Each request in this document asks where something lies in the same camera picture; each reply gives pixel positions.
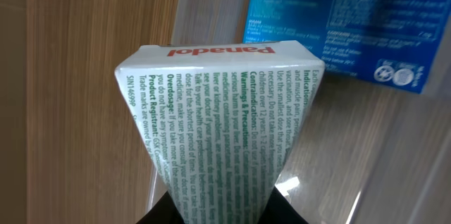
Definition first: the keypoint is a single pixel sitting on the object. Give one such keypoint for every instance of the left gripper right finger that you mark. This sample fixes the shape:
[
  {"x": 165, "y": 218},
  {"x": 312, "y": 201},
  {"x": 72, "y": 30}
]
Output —
[{"x": 279, "y": 211}]

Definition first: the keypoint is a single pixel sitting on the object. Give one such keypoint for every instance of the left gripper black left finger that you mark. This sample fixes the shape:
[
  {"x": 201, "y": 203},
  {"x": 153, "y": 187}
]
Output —
[{"x": 163, "y": 212}]

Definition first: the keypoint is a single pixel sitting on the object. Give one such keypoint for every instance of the clear plastic container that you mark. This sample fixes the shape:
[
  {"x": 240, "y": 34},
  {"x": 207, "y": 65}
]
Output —
[{"x": 368, "y": 153}]

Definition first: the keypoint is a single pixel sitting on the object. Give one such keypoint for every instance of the white green Panadol box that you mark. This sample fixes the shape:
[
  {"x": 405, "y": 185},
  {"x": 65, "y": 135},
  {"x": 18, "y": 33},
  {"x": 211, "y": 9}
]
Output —
[{"x": 220, "y": 121}]

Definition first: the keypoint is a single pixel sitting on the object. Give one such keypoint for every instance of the blue Vicks lozenge box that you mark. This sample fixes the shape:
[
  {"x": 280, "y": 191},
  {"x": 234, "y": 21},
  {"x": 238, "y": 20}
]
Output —
[{"x": 390, "y": 42}]

